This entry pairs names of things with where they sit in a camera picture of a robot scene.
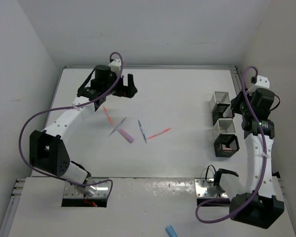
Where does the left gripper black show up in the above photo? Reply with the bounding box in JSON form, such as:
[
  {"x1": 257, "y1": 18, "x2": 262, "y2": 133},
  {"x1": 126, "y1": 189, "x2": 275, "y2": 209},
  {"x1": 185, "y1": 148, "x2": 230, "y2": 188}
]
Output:
[{"x1": 103, "y1": 71, "x2": 137, "y2": 98}]

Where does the purple highlighter marker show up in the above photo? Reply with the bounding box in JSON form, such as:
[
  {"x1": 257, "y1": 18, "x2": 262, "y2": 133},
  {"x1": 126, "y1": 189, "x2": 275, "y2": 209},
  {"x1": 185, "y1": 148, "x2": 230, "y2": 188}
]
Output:
[{"x1": 117, "y1": 128, "x2": 134, "y2": 143}]

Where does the red orange pen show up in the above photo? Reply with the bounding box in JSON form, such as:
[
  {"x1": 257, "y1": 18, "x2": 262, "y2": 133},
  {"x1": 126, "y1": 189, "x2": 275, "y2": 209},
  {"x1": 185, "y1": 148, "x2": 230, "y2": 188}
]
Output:
[{"x1": 147, "y1": 127, "x2": 171, "y2": 140}]

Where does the orange cap clear tube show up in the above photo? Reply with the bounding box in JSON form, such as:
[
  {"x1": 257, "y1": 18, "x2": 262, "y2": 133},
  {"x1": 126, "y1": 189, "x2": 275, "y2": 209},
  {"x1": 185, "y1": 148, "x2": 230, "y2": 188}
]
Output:
[{"x1": 222, "y1": 106, "x2": 231, "y2": 118}]

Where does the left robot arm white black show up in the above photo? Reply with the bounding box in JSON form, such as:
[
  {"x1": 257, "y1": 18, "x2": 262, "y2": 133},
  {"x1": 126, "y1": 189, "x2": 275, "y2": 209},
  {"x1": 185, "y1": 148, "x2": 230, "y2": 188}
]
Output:
[{"x1": 30, "y1": 59, "x2": 137, "y2": 186}]

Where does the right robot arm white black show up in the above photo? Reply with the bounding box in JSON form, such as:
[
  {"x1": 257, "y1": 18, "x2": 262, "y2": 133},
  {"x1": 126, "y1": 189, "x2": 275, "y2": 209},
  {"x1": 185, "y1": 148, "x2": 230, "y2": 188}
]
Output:
[{"x1": 213, "y1": 88, "x2": 285, "y2": 229}]

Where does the white slotted container far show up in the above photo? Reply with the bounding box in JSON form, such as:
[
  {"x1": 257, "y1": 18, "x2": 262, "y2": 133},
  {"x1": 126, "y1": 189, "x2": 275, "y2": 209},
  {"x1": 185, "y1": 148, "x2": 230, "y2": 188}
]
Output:
[{"x1": 210, "y1": 91, "x2": 230, "y2": 110}]

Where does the white slotted container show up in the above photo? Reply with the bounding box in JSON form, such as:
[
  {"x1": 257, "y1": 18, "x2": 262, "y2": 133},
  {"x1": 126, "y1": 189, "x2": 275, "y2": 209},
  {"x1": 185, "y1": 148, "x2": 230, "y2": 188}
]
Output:
[
  {"x1": 210, "y1": 91, "x2": 230, "y2": 110},
  {"x1": 212, "y1": 118, "x2": 236, "y2": 140}
]

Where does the black mesh container far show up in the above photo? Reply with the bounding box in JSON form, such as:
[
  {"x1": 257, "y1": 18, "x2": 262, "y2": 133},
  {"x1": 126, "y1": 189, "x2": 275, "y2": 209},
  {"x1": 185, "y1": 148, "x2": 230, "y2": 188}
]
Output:
[{"x1": 212, "y1": 104, "x2": 231, "y2": 125}]

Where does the white slotted container near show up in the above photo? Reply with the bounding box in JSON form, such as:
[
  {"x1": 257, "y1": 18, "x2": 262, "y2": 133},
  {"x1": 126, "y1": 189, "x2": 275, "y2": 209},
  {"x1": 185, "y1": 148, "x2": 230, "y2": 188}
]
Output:
[{"x1": 212, "y1": 118, "x2": 236, "y2": 140}]

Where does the dark blue clear pen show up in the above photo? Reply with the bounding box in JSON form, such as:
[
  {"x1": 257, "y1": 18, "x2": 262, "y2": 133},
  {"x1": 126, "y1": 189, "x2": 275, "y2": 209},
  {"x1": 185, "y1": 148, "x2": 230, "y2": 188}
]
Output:
[{"x1": 108, "y1": 117, "x2": 127, "y2": 137}]

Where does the orange pen left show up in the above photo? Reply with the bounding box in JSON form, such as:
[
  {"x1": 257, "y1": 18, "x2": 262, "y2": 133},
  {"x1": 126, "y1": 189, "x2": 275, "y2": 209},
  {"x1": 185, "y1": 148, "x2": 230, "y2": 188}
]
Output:
[{"x1": 103, "y1": 107, "x2": 113, "y2": 125}]

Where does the black hexagonal mesh container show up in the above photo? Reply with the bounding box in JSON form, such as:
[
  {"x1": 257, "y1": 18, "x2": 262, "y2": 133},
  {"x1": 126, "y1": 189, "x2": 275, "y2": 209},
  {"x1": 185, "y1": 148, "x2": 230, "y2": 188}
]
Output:
[{"x1": 214, "y1": 134, "x2": 240, "y2": 158}]

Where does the blue white pen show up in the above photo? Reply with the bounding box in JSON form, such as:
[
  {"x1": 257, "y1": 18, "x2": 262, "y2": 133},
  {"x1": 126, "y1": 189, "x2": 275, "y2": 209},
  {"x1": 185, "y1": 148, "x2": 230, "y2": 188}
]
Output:
[{"x1": 137, "y1": 119, "x2": 147, "y2": 144}]

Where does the blue marker on ledge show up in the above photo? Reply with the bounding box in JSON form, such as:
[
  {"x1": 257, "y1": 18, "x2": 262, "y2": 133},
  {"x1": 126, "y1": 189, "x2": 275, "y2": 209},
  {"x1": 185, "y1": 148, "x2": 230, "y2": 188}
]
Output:
[{"x1": 165, "y1": 225, "x2": 178, "y2": 237}]

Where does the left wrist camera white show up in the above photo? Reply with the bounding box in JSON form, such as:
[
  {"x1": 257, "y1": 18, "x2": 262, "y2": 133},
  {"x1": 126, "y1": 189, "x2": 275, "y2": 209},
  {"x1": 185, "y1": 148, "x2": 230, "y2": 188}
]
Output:
[{"x1": 108, "y1": 59, "x2": 121, "y2": 75}]

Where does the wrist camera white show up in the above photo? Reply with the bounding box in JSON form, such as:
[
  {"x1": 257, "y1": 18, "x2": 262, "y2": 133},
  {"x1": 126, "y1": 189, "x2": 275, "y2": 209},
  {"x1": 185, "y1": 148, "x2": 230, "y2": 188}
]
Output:
[
  {"x1": 246, "y1": 76, "x2": 270, "y2": 94},
  {"x1": 108, "y1": 59, "x2": 121, "y2": 75}
]

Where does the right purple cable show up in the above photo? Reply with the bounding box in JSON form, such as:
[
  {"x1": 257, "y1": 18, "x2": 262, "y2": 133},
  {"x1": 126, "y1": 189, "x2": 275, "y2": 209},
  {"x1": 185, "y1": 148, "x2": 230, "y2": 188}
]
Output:
[{"x1": 195, "y1": 66, "x2": 268, "y2": 224}]

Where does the purple cable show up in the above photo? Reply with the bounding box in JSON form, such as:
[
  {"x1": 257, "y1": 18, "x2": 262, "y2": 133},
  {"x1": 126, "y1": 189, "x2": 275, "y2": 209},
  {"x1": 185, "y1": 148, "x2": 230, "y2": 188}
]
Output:
[
  {"x1": 195, "y1": 66, "x2": 268, "y2": 224},
  {"x1": 18, "y1": 51, "x2": 125, "y2": 193}
]

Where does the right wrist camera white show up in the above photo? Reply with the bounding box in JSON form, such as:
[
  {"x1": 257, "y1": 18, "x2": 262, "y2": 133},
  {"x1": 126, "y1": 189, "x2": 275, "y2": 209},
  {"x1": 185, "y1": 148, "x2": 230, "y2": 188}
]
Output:
[{"x1": 246, "y1": 76, "x2": 270, "y2": 94}]

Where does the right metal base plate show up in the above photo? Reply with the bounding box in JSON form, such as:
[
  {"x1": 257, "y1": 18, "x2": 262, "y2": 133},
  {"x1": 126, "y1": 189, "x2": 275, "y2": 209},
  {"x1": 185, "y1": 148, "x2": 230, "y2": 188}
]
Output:
[{"x1": 194, "y1": 178, "x2": 228, "y2": 199}]

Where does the metal base plate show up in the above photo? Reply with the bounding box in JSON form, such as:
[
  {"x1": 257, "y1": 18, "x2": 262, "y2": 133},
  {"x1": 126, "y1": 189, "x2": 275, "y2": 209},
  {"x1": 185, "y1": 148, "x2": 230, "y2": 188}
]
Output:
[
  {"x1": 194, "y1": 178, "x2": 228, "y2": 199},
  {"x1": 63, "y1": 177, "x2": 113, "y2": 199}
]

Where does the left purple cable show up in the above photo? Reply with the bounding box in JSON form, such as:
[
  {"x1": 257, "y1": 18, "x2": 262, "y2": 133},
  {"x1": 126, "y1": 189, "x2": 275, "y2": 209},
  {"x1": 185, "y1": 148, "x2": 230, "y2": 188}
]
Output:
[{"x1": 18, "y1": 51, "x2": 125, "y2": 193}]

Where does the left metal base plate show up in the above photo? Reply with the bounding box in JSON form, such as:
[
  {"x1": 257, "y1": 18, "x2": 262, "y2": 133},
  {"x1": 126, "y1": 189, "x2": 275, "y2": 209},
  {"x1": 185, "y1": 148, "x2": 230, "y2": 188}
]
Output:
[{"x1": 63, "y1": 177, "x2": 113, "y2": 199}]

